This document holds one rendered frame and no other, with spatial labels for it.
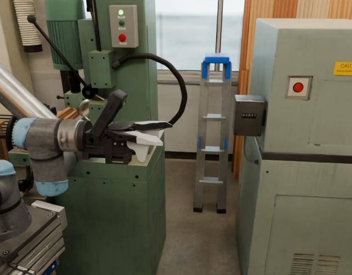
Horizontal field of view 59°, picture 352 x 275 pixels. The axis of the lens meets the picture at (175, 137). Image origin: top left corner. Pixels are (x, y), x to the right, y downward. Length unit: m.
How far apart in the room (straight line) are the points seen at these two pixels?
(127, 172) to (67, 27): 0.70
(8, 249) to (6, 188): 0.18
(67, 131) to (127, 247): 1.14
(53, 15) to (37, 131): 0.88
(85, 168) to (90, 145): 0.84
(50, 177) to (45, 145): 0.08
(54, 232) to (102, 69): 0.67
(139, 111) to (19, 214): 0.67
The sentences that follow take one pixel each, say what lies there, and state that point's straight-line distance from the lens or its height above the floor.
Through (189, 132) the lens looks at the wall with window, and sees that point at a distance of 3.06.
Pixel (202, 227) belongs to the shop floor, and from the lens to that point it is 2.35.
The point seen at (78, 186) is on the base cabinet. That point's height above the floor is 0.66.
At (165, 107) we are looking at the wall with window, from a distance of 2.99.
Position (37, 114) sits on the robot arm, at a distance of 0.90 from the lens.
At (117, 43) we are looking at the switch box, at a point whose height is 1.34.
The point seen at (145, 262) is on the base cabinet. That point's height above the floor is 0.21.
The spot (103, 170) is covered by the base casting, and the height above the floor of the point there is 0.76.
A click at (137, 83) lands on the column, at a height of 1.16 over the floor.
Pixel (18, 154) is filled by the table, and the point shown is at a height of 0.90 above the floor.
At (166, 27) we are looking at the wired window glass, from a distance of 2.92.
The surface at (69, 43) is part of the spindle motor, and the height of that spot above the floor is 1.32.
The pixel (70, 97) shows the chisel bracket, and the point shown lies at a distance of 1.66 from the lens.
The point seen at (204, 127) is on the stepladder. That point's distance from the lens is 2.24.
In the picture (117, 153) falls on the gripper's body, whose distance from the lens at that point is 0.70.
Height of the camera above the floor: 1.51
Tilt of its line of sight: 24 degrees down
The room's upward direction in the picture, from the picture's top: straight up
